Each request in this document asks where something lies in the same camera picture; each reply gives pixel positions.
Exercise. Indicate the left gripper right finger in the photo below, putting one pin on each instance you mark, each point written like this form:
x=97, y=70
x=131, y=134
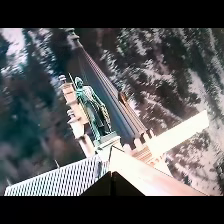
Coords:
x=124, y=187

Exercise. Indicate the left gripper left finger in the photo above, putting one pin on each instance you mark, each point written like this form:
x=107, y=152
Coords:
x=101, y=187

